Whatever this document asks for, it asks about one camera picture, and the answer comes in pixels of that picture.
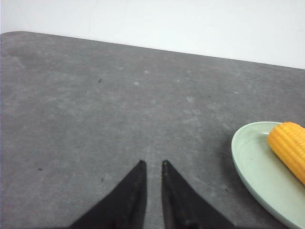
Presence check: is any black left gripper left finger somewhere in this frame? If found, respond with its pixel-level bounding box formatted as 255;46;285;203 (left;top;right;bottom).
69;160;147;229

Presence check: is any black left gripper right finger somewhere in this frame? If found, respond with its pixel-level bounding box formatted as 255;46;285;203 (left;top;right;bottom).
162;160;234;229

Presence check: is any yellow corn cob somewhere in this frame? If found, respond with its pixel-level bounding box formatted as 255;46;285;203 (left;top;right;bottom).
267;122;305;184

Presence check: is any light green plate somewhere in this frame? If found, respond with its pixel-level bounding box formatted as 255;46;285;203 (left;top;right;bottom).
231;121;305;229

